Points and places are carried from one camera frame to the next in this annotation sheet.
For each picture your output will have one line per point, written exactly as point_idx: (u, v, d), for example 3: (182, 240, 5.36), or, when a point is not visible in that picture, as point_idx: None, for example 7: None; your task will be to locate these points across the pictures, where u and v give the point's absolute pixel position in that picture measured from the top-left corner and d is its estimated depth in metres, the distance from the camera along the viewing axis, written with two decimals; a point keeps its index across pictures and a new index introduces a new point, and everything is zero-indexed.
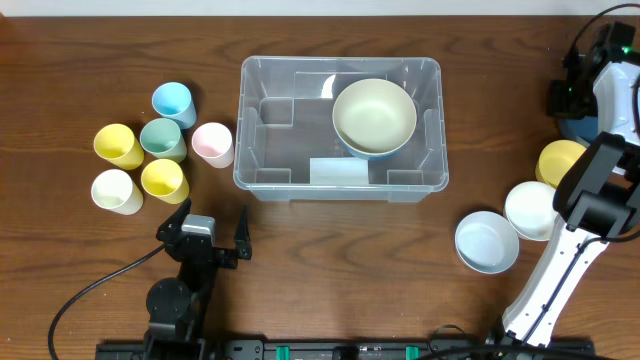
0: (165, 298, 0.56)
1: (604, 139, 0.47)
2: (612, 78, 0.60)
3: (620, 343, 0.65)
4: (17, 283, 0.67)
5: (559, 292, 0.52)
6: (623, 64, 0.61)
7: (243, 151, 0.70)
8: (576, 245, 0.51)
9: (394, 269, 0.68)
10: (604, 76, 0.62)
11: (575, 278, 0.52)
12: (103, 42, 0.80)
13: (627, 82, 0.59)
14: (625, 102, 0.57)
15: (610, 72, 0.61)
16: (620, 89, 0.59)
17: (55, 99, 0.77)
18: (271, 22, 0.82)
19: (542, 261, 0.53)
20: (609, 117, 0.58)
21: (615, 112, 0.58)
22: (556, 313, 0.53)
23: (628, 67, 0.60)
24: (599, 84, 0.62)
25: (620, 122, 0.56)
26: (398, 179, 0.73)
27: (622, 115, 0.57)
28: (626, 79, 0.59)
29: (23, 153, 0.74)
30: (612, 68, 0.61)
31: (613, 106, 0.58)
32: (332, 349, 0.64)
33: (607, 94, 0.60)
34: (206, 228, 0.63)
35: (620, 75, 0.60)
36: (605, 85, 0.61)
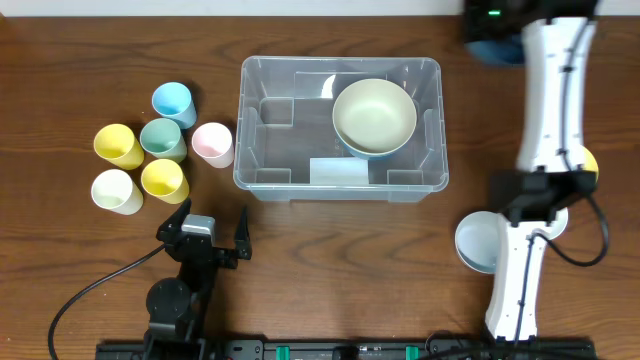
0: (166, 298, 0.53)
1: (527, 176, 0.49)
2: (542, 56, 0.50)
3: (626, 343, 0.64)
4: (17, 283, 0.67)
5: (528, 285, 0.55)
6: (555, 32, 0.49)
7: (243, 151, 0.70)
8: (526, 238, 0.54)
9: (395, 268, 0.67)
10: (536, 38, 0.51)
11: (535, 267, 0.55)
12: (107, 45, 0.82)
13: (558, 62, 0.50)
14: (553, 103, 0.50)
15: (546, 43, 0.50)
16: (548, 75, 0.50)
17: (58, 102, 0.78)
18: (271, 25, 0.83)
19: (501, 262, 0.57)
20: (535, 122, 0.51)
21: (540, 124, 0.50)
22: (531, 303, 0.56)
23: (564, 32, 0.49)
24: (532, 47, 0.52)
25: (544, 140, 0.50)
26: (398, 178, 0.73)
27: (547, 123, 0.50)
28: (559, 59, 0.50)
29: (26, 154, 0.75)
30: (546, 34, 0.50)
31: (539, 108, 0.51)
32: (333, 349, 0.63)
33: (535, 78, 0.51)
34: (206, 229, 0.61)
35: (552, 54, 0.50)
36: (536, 59, 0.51)
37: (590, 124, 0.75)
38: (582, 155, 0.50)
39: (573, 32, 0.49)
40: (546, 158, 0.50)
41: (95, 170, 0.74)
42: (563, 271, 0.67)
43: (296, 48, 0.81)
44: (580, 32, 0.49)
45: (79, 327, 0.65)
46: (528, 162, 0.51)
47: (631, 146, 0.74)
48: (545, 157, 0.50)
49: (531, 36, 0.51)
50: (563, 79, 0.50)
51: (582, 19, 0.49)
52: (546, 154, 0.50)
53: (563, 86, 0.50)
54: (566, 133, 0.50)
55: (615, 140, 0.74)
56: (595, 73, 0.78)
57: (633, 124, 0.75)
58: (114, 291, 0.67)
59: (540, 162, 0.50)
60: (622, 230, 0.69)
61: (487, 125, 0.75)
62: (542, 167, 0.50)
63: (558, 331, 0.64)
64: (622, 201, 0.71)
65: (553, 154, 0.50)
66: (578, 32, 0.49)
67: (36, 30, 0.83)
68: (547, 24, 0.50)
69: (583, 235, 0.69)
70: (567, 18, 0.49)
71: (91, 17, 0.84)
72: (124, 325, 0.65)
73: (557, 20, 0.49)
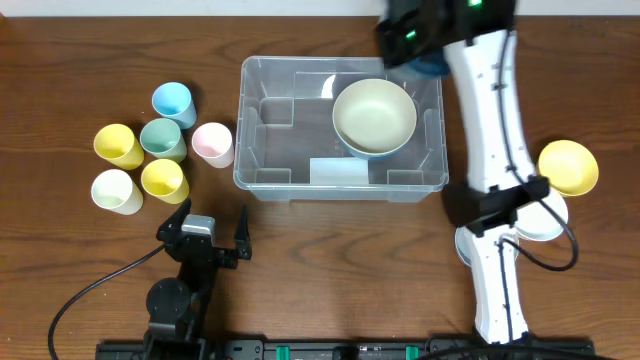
0: (165, 298, 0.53)
1: (482, 198, 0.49)
2: (471, 79, 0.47)
3: (625, 343, 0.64)
4: (17, 283, 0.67)
5: (508, 287, 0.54)
6: (478, 52, 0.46)
7: (243, 151, 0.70)
8: (494, 245, 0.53)
9: (394, 268, 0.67)
10: (460, 61, 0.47)
11: (510, 269, 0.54)
12: (106, 45, 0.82)
13: (489, 82, 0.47)
14: (490, 123, 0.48)
15: (471, 66, 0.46)
16: (481, 97, 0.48)
17: (58, 102, 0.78)
18: (271, 25, 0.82)
19: (476, 271, 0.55)
20: (477, 141, 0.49)
21: (481, 144, 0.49)
22: (516, 302, 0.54)
23: (487, 50, 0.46)
24: (456, 68, 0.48)
25: (489, 160, 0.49)
26: (398, 179, 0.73)
27: (489, 143, 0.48)
28: (488, 77, 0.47)
29: (26, 154, 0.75)
30: (470, 57, 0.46)
31: (478, 129, 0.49)
32: (332, 349, 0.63)
33: (467, 98, 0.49)
34: (206, 229, 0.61)
35: (481, 74, 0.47)
36: (465, 81, 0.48)
37: (589, 124, 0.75)
38: (528, 162, 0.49)
39: (496, 46, 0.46)
40: (497, 178, 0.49)
41: (94, 170, 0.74)
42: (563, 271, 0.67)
43: (296, 48, 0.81)
44: (504, 46, 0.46)
45: (79, 327, 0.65)
46: (480, 182, 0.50)
47: (631, 146, 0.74)
48: (495, 177, 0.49)
49: (452, 58, 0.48)
50: (497, 96, 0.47)
51: (503, 31, 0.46)
52: (496, 174, 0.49)
53: (499, 104, 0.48)
54: (508, 148, 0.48)
55: (615, 140, 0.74)
56: (595, 73, 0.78)
57: (632, 124, 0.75)
58: (114, 291, 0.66)
59: (493, 183, 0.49)
60: (622, 230, 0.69)
61: None
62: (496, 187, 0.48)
63: (558, 331, 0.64)
64: (622, 201, 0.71)
65: (503, 172, 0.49)
66: (500, 45, 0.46)
67: (36, 30, 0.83)
68: (468, 46, 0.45)
69: (583, 235, 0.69)
70: (486, 35, 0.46)
71: (91, 17, 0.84)
72: (124, 325, 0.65)
73: (478, 39, 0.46)
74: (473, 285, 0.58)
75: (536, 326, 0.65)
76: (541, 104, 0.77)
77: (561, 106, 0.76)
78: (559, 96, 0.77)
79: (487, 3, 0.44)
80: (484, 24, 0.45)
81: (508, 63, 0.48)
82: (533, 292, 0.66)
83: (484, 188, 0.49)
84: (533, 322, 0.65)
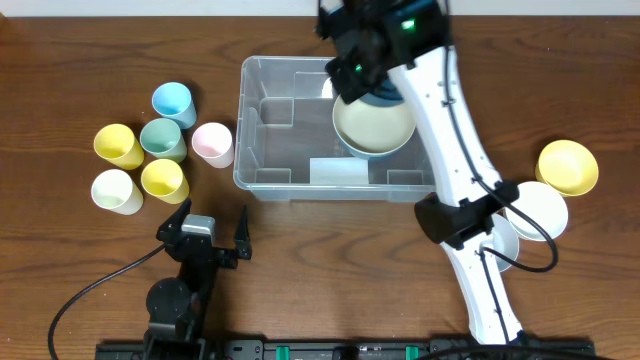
0: (165, 298, 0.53)
1: (453, 214, 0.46)
2: (419, 99, 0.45)
3: (624, 343, 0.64)
4: (17, 283, 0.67)
5: (497, 293, 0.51)
6: (420, 72, 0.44)
7: (243, 151, 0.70)
8: (475, 254, 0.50)
9: (394, 269, 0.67)
10: (404, 83, 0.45)
11: (496, 274, 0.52)
12: (106, 45, 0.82)
13: (437, 98, 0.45)
14: (447, 138, 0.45)
15: (416, 87, 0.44)
16: (433, 115, 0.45)
17: (58, 102, 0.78)
18: (271, 26, 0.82)
19: (463, 280, 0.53)
20: (436, 158, 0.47)
21: (441, 160, 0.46)
22: (507, 305, 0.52)
23: (429, 69, 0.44)
24: (403, 90, 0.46)
25: (453, 175, 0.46)
26: (398, 179, 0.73)
27: (449, 158, 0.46)
28: (435, 94, 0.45)
29: (26, 154, 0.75)
30: (412, 80, 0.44)
31: (435, 146, 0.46)
32: (333, 349, 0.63)
33: (419, 118, 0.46)
34: (206, 229, 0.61)
35: (428, 93, 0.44)
36: (414, 101, 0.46)
37: (590, 124, 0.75)
38: (492, 168, 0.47)
39: (438, 64, 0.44)
40: (464, 190, 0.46)
41: (94, 170, 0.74)
42: (563, 271, 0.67)
43: (296, 48, 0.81)
44: (446, 63, 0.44)
45: (79, 327, 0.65)
46: (448, 199, 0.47)
47: (631, 146, 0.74)
48: (461, 191, 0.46)
49: (398, 81, 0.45)
50: (448, 112, 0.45)
51: (441, 48, 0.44)
52: (462, 188, 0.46)
53: (451, 118, 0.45)
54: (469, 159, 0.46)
55: (615, 140, 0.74)
56: (596, 72, 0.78)
57: (633, 124, 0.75)
58: (114, 291, 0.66)
59: (461, 196, 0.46)
60: (622, 230, 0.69)
61: (487, 125, 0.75)
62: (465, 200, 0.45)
63: (558, 331, 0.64)
64: (623, 201, 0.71)
65: (468, 184, 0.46)
66: (441, 63, 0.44)
67: (36, 30, 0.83)
68: (409, 67, 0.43)
69: (584, 235, 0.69)
70: (425, 55, 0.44)
71: (91, 17, 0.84)
72: (124, 325, 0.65)
73: (418, 60, 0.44)
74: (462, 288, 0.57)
75: (536, 326, 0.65)
76: (541, 104, 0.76)
77: (561, 106, 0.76)
78: (559, 96, 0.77)
79: (420, 23, 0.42)
80: (420, 45, 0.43)
81: (453, 78, 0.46)
82: (533, 292, 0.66)
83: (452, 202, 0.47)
84: (533, 322, 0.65)
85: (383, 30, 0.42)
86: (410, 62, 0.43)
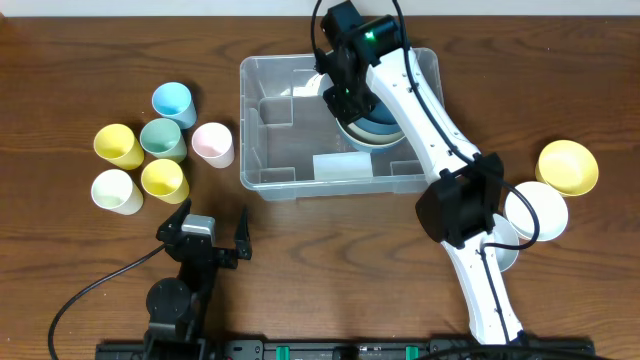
0: (165, 298, 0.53)
1: (437, 186, 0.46)
2: (387, 88, 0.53)
3: (622, 343, 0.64)
4: (17, 283, 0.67)
5: (497, 292, 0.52)
6: (385, 67, 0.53)
7: (247, 152, 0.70)
8: (476, 253, 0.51)
9: (394, 269, 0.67)
10: (376, 82, 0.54)
11: (497, 273, 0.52)
12: (106, 44, 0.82)
13: (404, 86, 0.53)
14: (419, 119, 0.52)
15: (383, 79, 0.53)
16: (402, 102, 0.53)
17: (58, 102, 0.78)
18: (271, 26, 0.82)
19: (463, 280, 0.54)
20: (415, 140, 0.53)
21: (419, 140, 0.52)
22: (507, 304, 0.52)
23: (391, 65, 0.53)
24: (375, 88, 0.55)
25: (430, 150, 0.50)
26: (401, 169, 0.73)
27: (426, 138, 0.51)
28: (401, 84, 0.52)
29: (25, 154, 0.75)
30: (379, 74, 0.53)
31: (411, 128, 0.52)
32: (333, 349, 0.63)
33: (395, 108, 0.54)
34: (206, 229, 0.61)
35: (395, 83, 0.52)
36: (387, 95, 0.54)
37: (589, 124, 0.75)
38: (468, 142, 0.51)
39: (398, 60, 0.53)
40: (443, 164, 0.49)
41: (94, 170, 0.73)
42: (564, 272, 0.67)
43: (296, 48, 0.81)
44: (406, 57, 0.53)
45: (79, 327, 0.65)
46: (432, 176, 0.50)
47: (631, 146, 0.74)
48: (440, 163, 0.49)
49: (370, 82, 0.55)
50: (415, 95, 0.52)
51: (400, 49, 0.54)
52: (441, 160, 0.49)
53: (418, 99, 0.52)
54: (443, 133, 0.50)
55: (615, 140, 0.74)
56: (596, 72, 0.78)
57: (633, 124, 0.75)
58: (114, 291, 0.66)
59: (441, 168, 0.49)
60: (622, 230, 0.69)
61: (486, 125, 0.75)
62: (445, 170, 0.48)
63: (558, 331, 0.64)
64: (622, 201, 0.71)
65: (446, 157, 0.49)
66: (401, 58, 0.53)
67: (36, 30, 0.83)
68: (374, 66, 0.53)
69: (584, 235, 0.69)
70: (387, 55, 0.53)
71: (91, 17, 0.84)
72: (124, 325, 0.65)
73: (381, 60, 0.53)
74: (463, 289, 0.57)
75: (536, 325, 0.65)
76: (541, 104, 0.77)
77: (561, 106, 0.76)
78: (559, 96, 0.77)
79: (380, 35, 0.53)
80: (383, 52, 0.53)
81: (417, 71, 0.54)
82: (533, 292, 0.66)
83: (436, 177, 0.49)
84: (532, 322, 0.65)
85: (353, 46, 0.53)
86: (376, 64, 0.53)
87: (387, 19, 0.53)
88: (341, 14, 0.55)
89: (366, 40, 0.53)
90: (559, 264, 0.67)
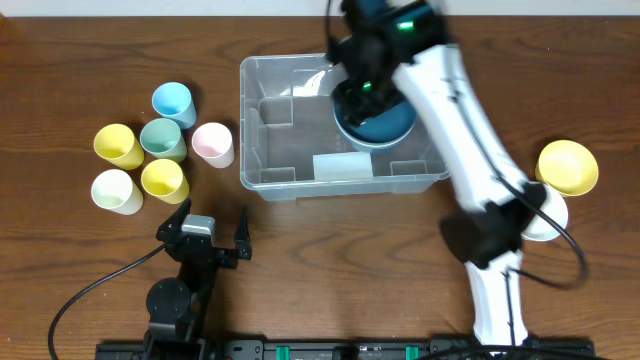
0: (165, 298, 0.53)
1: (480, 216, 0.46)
2: (425, 96, 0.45)
3: (621, 343, 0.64)
4: (17, 283, 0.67)
5: (513, 307, 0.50)
6: (423, 69, 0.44)
7: (247, 152, 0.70)
8: (500, 273, 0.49)
9: (394, 269, 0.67)
10: (408, 83, 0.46)
11: (517, 291, 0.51)
12: (105, 43, 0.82)
13: (444, 95, 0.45)
14: (461, 137, 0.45)
15: (420, 85, 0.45)
16: (439, 113, 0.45)
17: (58, 103, 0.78)
18: (271, 25, 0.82)
19: (481, 295, 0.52)
20: (451, 156, 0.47)
21: (458, 159, 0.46)
22: (518, 315, 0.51)
23: (430, 66, 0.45)
24: (408, 90, 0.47)
25: (471, 174, 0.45)
26: (401, 170, 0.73)
27: (468, 158, 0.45)
28: (441, 91, 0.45)
29: (24, 153, 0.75)
30: (414, 76, 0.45)
31: (447, 142, 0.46)
32: (333, 349, 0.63)
33: (428, 116, 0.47)
34: (206, 229, 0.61)
35: (434, 90, 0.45)
36: (420, 102, 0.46)
37: (589, 124, 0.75)
38: (509, 164, 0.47)
39: (440, 59, 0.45)
40: (487, 191, 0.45)
41: (94, 170, 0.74)
42: (564, 271, 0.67)
43: (296, 48, 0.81)
44: (447, 58, 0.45)
45: (79, 327, 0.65)
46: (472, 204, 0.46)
47: (631, 146, 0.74)
48: (484, 192, 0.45)
49: (401, 81, 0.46)
50: (456, 106, 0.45)
51: (443, 46, 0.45)
52: (484, 187, 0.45)
53: (459, 112, 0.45)
54: (489, 157, 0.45)
55: (615, 140, 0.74)
56: (596, 72, 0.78)
57: (633, 124, 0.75)
58: (114, 291, 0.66)
59: (483, 198, 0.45)
60: (622, 230, 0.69)
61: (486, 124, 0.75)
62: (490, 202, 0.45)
63: (558, 331, 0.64)
64: (623, 202, 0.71)
65: (491, 183, 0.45)
66: (444, 58, 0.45)
67: (36, 30, 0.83)
68: (410, 66, 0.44)
69: (583, 236, 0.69)
70: (427, 52, 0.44)
71: (91, 17, 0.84)
72: (124, 325, 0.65)
73: (420, 57, 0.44)
74: (471, 287, 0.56)
75: (536, 325, 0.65)
76: (541, 104, 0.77)
77: (561, 106, 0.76)
78: (559, 96, 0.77)
79: (417, 23, 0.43)
80: (420, 43, 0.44)
81: (457, 72, 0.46)
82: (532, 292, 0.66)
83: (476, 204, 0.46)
84: (533, 322, 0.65)
85: (383, 35, 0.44)
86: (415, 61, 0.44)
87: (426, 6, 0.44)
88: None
89: (399, 28, 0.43)
90: (559, 264, 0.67)
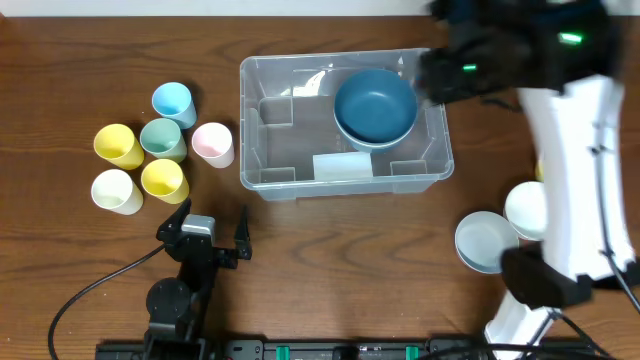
0: (165, 298, 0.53)
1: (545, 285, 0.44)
2: (560, 135, 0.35)
3: (622, 343, 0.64)
4: (17, 283, 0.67)
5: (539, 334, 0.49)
6: (572, 105, 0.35)
7: (247, 152, 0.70)
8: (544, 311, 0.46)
9: (394, 269, 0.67)
10: (542, 108, 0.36)
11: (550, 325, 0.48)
12: (105, 43, 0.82)
13: (586, 143, 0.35)
14: (586, 199, 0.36)
15: (559, 121, 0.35)
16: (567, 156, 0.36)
17: (58, 102, 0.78)
18: (271, 25, 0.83)
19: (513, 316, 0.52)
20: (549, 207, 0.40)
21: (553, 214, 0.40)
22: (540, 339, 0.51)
23: (584, 102, 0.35)
24: (536, 117, 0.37)
25: None
26: (401, 170, 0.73)
27: None
28: (585, 135, 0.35)
29: (25, 153, 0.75)
30: (557, 107, 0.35)
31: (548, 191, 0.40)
32: (333, 349, 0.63)
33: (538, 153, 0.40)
34: (206, 229, 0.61)
35: (575, 132, 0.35)
36: (545, 130, 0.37)
37: None
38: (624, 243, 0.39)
39: (596, 97, 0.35)
40: (585, 265, 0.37)
41: (94, 170, 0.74)
42: None
43: (296, 48, 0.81)
44: (604, 100, 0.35)
45: (79, 327, 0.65)
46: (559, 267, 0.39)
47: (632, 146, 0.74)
48: (582, 264, 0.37)
49: (531, 99, 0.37)
50: (596, 160, 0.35)
51: (607, 85, 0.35)
52: (586, 262, 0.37)
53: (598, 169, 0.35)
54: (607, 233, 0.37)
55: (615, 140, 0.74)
56: None
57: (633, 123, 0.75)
58: (114, 291, 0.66)
59: (580, 270, 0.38)
60: None
61: (486, 124, 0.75)
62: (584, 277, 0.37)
63: (558, 331, 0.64)
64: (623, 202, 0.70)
65: (595, 256, 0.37)
66: (601, 97, 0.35)
67: (36, 30, 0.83)
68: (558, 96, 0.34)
69: None
70: (585, 87, 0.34)
71: (91, 17, 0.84)
72: (124, 325, 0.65)
73: (571, 89, 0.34)
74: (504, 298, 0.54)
75: None
76: None
77: None
78: None
79: (585, 36, 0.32)
80: (578, 64, 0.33)
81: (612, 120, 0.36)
82: None
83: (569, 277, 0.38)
84: None
85: (532, 34, 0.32)
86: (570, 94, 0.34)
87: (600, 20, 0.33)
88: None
89: (565, 40, 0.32)
90: None
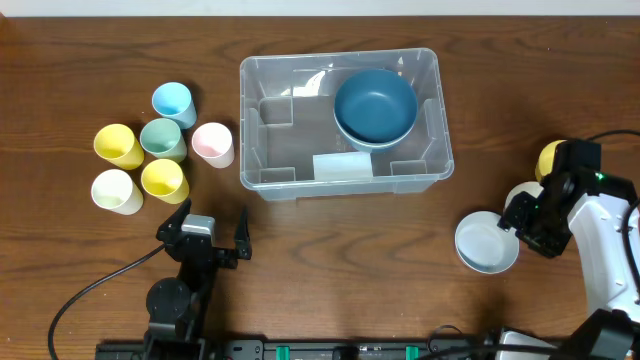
0: (166, 298, 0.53)
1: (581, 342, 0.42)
2: (593, 218, 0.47)
3: None
4: (16, 283, 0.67)
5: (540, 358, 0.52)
6: (600, 200, 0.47)
7: (247, 152, 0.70)
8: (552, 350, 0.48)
9: (394, 268, 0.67)
10: (583, 214, 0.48)
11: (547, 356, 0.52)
12: (105, 43, 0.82)
13: (612, 224, 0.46)
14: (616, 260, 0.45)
15: (591, 209, 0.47)
16: (606, 239, 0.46)
17: (58, 103, 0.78)
18: (272, 25, 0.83)
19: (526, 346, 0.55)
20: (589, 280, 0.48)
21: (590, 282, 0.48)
22: None
23: (608, 200, 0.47)
24: (573, 216, 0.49)
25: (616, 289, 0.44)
26: (401, 170, 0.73)
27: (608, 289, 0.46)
28: (611, 219, 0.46)
29: (24, 153, 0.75)
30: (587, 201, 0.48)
31: (588, 264, 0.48)
32: (333, 349, 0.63)
33: (582, 244, 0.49)
34: (206, 229, 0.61)
35: (603, 215, 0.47)
36: (586, 226, 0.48)
37: (589, 123, 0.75)
38: None
39: (615, 201, 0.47)
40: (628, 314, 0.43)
41: (95, 170, 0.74)
42: (564, 271, 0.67)
43: (296, 48, 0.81)
44: (627, 208, 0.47)
45: (79, 327, 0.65)
46: None
47: (632, 145, 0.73)
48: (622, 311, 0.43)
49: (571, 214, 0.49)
50: (622, 238, 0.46)
51: (624, 201, 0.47)
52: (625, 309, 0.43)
53: (625, 245, 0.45)
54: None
55: (616, 139, 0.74)
56: (594, 72, 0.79)
57: (633, 124, 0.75)
58: (114, 291, 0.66)
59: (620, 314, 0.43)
60: None
61: (487, 124, 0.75)
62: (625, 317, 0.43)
63: (557, 331, 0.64)
64: None
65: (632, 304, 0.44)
66: (618, 203, 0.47)
67: (36, 30, 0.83)
68: (590, 195, 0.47)
69: None
70: (608, 194, 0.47)
71: (91, 17, 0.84)
72: (124, 325, 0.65)
73: (600, 195, 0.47)
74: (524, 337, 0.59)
75: (535, 326, 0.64)
76: (540, 104, 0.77)
77: (560, 106, 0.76)
78: (559, 96, 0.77)
79: (609, 180, 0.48)
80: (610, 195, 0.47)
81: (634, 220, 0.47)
82: (532, 292, 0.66)
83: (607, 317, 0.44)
84: (533, 323, 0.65)
85: (576, 177, 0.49)
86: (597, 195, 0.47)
87: (630, 186, 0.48)
88: (584, 153, 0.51)
89: (597, 176, 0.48)
90: (559, 264, 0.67)
